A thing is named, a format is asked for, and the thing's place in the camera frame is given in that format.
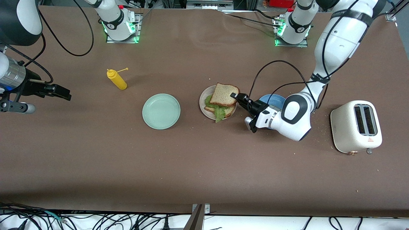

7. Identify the grey box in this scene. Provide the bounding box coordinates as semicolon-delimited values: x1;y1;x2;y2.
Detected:
186;0;234;10

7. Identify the black base cable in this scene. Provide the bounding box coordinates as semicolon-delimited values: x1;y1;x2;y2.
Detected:
220;9;282;28

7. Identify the white toaster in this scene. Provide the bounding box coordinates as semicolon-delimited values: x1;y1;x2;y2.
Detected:
330;100;383;155

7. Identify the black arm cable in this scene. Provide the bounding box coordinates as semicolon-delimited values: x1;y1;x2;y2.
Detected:
248;0;385;111
38;0;94;57

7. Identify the green lettuce leaf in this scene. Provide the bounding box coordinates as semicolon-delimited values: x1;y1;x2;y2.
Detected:
204;95;228;123

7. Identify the metal bracket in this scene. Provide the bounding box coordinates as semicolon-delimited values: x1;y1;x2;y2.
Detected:
183;203;211;230

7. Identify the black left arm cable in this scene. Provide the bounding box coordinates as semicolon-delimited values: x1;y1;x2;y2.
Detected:
248;0;385;111

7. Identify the beige plate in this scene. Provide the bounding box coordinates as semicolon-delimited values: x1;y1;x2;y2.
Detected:
199;85;237;120

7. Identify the yellow mustard squeeze bottle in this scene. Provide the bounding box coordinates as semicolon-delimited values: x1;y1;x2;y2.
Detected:
106;67;129;90

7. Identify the teal cable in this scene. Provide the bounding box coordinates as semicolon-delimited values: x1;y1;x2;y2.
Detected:
45;210;66;223

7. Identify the brown bread slice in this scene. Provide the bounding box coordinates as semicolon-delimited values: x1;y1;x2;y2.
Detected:
204;104;237;118

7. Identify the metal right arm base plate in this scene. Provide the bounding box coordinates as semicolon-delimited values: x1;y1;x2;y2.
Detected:
106;13;143;44

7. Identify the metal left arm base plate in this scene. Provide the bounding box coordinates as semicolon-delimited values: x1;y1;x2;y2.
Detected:
274;17;308;48

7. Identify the aluminium profile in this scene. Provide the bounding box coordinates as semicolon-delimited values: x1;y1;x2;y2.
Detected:
385;0;409;22

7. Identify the brown bread slice speckled crust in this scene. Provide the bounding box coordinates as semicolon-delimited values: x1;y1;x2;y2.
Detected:
209;83;240;107

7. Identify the mint green plate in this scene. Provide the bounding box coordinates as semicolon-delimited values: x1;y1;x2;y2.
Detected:
142;93;181;130

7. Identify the red object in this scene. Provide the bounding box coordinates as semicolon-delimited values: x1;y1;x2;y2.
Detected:
268;0;298;8

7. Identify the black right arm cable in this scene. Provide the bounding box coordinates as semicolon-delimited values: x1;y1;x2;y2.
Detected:
38;0;94;57

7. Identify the blue plate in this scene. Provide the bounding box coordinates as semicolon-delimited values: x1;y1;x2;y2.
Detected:
258;94;287;130

